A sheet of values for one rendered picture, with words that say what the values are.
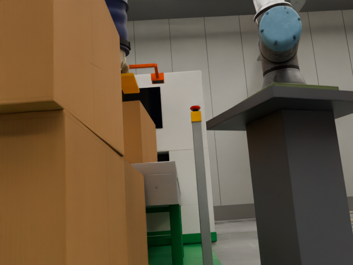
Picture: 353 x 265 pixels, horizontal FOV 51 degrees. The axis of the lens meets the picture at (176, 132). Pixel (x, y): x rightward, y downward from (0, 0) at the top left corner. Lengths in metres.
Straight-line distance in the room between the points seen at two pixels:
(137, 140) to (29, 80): 1.36
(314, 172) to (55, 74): 1.08
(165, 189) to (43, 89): 1.31
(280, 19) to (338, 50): 11.42
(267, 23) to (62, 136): 1.00
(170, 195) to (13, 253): 1.28
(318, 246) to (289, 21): 0.80
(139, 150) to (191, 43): 10.02
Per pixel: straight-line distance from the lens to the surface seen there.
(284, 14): 1.46
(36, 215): 0.61
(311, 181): 1.45
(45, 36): 0.63
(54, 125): 0.62
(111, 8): 2.31
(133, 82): 2.16
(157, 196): 1.83
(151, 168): 1.85
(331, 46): 12.83
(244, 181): 10.93
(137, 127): 1.94
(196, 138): 2.43
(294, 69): 1.60
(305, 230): 1.41
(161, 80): 2.50
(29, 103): 0.60
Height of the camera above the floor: 0.37
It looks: 12 degrees up
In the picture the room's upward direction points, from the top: 4 degrees counter-clockwise
